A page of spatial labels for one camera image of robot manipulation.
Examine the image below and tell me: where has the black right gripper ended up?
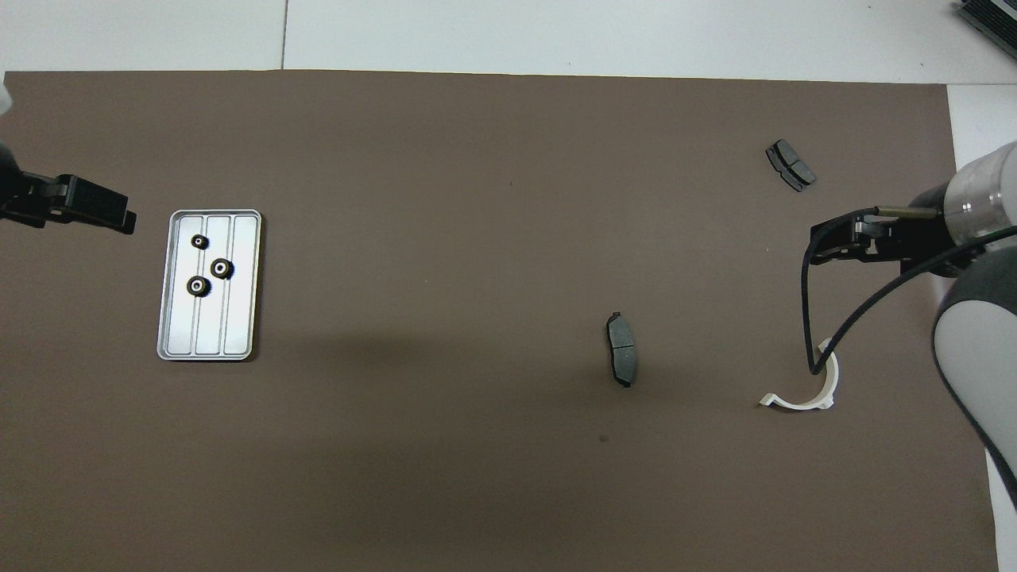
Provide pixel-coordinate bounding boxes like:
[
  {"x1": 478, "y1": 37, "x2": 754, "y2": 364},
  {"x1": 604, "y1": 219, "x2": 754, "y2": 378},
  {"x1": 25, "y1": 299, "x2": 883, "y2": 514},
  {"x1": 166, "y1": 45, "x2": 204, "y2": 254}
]
[{"x1": 810, "y1": 184, "x2": 958, "y2": 276}]

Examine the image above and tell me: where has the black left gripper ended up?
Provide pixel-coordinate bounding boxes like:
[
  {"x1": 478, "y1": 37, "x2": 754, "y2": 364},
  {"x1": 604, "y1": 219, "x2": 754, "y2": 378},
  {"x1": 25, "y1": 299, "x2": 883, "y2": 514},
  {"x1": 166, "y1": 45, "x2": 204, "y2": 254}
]
[{"x1": 17, "y1": 173, "x2": 137, "y2": 235}]

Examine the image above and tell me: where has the silver metal tray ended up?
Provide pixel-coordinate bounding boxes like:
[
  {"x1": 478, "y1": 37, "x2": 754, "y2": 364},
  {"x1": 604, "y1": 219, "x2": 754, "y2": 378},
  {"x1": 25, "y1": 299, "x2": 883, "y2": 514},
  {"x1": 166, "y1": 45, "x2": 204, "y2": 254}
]
[{"x1": 157, "y1": 209, "x2": 263, "y2": 362}]

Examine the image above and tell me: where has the short dark grey brake pad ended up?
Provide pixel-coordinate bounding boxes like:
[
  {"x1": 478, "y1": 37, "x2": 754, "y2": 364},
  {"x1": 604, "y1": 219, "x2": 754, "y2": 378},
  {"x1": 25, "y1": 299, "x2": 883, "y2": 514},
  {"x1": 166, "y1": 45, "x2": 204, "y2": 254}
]
[{"x1": 765, "y1": 139, "x2": 817, "y2": 193}]

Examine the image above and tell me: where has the long dark grey brake pad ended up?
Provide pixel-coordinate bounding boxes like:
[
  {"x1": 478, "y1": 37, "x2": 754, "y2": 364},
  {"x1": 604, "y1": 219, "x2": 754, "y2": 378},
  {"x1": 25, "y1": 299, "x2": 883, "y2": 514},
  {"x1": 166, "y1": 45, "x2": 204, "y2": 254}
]
[{"x1": 605, "y1": 311, "x2": 639, "y2": 389}]

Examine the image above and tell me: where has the black ribbed device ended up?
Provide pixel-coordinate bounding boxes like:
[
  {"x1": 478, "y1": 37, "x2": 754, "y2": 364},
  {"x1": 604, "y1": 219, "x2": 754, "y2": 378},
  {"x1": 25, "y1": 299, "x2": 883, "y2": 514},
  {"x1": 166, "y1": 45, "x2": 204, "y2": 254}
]
[{"x1": 957, "y1": 0, "x2": 1017, "y2": 60}]

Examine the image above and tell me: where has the brown table mat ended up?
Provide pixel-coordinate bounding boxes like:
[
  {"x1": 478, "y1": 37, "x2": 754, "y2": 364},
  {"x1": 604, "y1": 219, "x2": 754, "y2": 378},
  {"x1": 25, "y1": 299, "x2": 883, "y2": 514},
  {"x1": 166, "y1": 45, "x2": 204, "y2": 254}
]
[{"x1": 0, "y1": 70, "x2": 1000, "y2": 572}]

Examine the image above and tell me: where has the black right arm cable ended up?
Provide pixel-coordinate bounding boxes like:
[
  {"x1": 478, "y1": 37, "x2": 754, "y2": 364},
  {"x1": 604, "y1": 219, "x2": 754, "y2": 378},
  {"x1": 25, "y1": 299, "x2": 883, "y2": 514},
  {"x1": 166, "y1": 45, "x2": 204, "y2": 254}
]
[{"x1": 801, "y1": 207, "x2": 1017, "y2": 377}]

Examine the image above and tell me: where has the white curved plastic bracket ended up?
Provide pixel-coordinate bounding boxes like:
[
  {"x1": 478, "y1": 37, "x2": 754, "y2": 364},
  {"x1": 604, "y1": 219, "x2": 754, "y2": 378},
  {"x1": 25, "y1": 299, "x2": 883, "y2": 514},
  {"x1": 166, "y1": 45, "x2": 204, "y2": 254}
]
[{"x1": 760, "y1": 338, "x2": 840, "y2": 412}]

